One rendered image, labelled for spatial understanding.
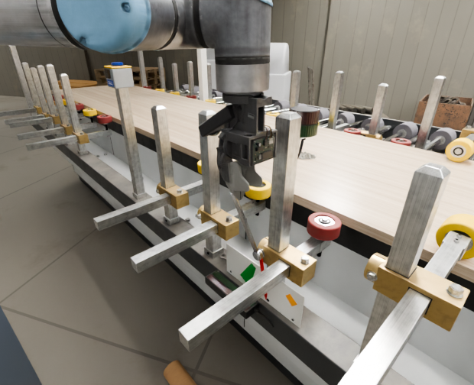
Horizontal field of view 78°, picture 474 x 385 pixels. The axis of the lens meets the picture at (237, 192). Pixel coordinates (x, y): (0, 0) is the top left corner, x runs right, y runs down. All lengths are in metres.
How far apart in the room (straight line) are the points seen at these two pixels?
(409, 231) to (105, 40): 0.47
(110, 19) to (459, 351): 0.89
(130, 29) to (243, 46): 0.17
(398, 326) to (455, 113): 4.72
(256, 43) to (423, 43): 5.58
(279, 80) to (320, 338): 3.95
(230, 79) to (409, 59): 5.57
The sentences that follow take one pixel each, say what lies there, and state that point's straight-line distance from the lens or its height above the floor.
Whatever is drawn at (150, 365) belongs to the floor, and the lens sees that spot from 1.57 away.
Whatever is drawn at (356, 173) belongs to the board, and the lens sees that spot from 1.07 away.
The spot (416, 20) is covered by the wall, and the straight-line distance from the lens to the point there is 5.98.
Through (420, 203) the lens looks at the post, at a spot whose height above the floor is 1.10.
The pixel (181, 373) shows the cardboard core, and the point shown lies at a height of 0.08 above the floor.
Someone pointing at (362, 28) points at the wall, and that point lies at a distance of 5.89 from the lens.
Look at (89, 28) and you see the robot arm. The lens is 0.41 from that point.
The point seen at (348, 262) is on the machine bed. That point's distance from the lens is 0.87.
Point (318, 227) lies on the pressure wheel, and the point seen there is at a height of 0.91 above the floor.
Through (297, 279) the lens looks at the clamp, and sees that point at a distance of 0.67.
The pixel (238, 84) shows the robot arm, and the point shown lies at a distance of 0.48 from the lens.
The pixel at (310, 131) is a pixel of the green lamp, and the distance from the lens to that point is 0.59.
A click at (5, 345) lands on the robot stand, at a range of 1.39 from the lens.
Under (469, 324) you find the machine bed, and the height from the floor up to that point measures 0.77.
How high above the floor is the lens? 1.30
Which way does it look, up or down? 27 degrees down
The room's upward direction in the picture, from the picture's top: straight up
